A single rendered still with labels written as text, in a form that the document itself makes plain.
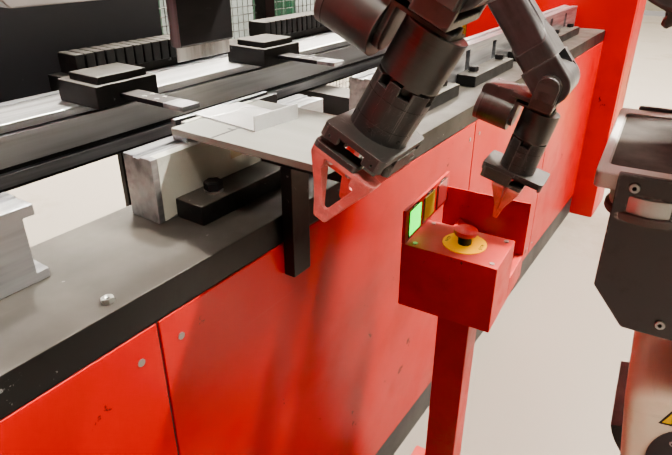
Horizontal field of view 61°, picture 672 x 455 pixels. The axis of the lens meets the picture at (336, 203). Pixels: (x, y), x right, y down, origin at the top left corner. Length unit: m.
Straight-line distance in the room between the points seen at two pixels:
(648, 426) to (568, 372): 1.26
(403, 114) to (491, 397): 1.42
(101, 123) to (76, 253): 0.33
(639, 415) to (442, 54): 0.46
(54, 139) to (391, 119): 0.66
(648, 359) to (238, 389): 0.54
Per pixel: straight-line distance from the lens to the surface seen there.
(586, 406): 1.89
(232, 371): 0.86
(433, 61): 0.47
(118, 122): 1.08
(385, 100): 0.48
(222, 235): 0.77
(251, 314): 0.84
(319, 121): 0.81
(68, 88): 1.05
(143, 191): 0.82
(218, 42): 0.88
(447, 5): 0.44
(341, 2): 0.49
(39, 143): 1.01
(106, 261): 0.76
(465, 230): 0.94
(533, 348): 2.05
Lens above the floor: 1.24
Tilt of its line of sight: 25 degrees down
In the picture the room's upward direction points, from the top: straight up
